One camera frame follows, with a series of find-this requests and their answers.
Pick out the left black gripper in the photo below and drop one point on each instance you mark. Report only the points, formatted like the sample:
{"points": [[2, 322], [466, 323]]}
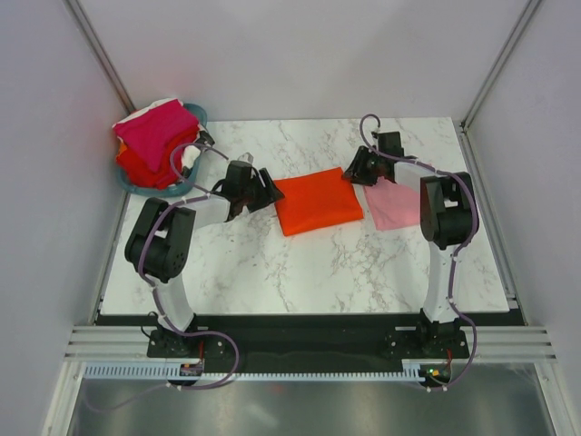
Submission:
{"points": [[269, 195]]}

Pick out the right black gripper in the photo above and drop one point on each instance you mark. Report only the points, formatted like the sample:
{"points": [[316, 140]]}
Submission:
{"points": [[356, 173]]}

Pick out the pink t shirt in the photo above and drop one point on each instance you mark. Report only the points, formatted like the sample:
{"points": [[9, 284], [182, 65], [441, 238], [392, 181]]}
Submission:
{"points": [[392, 206]]}

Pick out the orange t shirt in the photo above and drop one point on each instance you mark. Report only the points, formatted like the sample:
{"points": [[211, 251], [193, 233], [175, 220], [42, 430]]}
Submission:
{"points": [[315, 201]]}

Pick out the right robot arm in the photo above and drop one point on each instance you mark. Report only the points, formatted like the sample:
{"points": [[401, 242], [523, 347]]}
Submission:
{"points": [[448, 219]]}

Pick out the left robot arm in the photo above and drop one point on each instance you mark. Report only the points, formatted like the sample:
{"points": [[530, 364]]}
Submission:
{"points": [[159, 246]]}

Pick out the black white patterned t shirt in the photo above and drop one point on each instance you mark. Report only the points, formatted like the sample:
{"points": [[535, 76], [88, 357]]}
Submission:
{"points": [[191, 152]]}

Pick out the teal laundry basket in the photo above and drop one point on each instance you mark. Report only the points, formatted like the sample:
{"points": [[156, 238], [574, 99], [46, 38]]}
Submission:
{"points": [[173, 190]]}

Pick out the magenta t shirt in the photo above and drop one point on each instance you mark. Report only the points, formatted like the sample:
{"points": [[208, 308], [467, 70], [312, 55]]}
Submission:
{"points": [[148, 131]]}

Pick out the red t shirt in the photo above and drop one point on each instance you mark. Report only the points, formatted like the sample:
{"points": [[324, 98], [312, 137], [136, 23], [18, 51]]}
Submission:
{"points": [[155, 172]]}

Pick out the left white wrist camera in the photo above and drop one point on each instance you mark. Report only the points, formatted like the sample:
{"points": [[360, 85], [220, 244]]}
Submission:
{"points": [[247, 158]]}

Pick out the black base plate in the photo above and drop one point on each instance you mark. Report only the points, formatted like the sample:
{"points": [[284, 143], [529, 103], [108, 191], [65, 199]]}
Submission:
{"points": [[307, 342]]}

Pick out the white slotted cable duct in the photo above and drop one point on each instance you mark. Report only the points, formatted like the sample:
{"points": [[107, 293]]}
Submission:
{"points": [[183, 372]]}

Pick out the aluminium frame rail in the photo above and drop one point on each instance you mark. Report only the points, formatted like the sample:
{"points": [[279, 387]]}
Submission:
{"points": [[129, 344]]}

